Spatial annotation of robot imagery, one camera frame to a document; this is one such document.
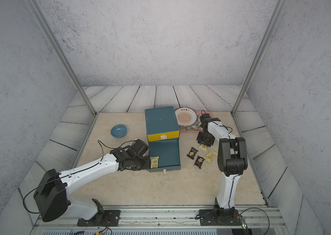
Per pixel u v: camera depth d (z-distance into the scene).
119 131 1.08
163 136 0.83
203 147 0.94
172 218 0.74
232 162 0.52
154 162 0.84
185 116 1.15
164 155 0.86
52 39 0.81
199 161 0.93
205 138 0.83
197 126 1.11
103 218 0.68
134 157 0.62
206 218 0.73
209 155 0.94
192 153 0.96
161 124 0.85
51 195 0.41
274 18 0.74
